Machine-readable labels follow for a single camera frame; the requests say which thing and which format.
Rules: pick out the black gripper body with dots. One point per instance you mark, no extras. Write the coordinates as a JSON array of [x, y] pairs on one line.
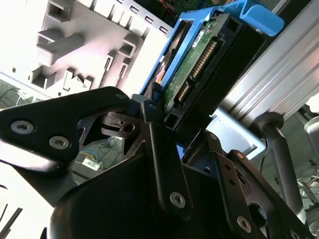
[[112, 211]]

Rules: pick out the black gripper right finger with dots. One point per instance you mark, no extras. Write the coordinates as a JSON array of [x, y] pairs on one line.
[[249, 189]]

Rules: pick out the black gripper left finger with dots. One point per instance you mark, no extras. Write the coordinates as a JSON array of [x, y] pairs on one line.
[[49, 117]]

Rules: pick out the hard disk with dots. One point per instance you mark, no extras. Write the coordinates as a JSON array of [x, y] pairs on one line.
[[199, 57]]

